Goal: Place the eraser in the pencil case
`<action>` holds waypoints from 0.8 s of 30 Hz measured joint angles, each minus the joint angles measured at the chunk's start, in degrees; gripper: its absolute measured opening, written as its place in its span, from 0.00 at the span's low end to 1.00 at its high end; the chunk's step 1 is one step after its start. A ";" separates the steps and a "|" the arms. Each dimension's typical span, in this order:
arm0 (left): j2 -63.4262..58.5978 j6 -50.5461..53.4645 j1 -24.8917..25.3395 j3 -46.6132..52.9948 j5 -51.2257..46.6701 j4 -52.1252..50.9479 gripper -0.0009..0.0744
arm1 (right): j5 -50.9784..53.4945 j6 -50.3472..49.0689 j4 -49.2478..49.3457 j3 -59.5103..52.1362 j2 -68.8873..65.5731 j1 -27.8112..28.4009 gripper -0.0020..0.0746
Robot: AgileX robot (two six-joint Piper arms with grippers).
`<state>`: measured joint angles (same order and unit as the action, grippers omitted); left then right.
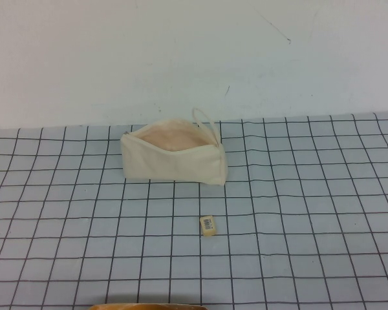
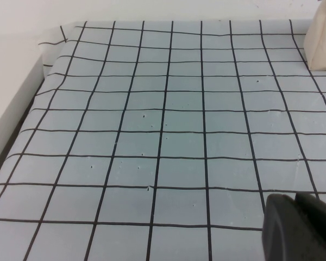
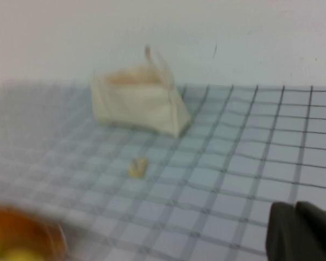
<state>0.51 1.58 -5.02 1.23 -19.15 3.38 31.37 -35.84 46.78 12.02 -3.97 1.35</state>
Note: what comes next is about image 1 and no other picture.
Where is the blue grid checked tablecloth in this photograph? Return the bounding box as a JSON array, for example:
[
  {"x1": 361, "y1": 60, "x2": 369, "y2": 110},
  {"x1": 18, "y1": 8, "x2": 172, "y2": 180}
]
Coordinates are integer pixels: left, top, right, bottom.
[{"x1": 0, "y1": 110, "x2": 388, "y2": 310}]

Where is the orange brown rounded object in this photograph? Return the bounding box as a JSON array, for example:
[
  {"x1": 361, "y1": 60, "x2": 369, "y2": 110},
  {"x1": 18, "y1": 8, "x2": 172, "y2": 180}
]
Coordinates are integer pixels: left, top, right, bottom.
[{"x1": 89, "y1": 302, "x2": 205, "y2": 310}]

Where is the small cream eraser with barcode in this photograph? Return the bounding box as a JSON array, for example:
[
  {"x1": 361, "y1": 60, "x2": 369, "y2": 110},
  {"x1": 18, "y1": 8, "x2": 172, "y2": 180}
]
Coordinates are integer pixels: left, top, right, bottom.
[{"x1": 199, "y1": 216, "x2": 215, "y2": 239}]

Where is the cream fabric pencil case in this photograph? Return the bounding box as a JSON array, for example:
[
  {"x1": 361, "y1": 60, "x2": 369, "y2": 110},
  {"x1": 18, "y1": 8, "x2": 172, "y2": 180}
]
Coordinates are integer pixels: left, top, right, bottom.
[{"x1": 120, "y1": 108, "x2": 228, "y2": 187}]

